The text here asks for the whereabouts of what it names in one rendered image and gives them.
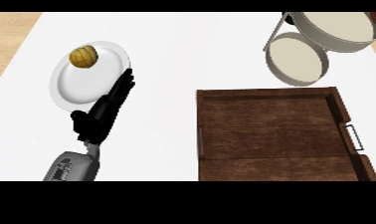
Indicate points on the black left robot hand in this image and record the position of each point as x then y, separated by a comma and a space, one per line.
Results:
102, 112

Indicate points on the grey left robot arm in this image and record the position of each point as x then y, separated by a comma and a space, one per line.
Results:
74, 165

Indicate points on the brown wooden tray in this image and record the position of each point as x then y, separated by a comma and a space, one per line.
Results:
274, 135

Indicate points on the white round plate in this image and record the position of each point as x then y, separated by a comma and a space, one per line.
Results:
85, 80

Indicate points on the yellow-green round melon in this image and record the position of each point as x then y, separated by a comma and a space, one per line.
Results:
82, 56

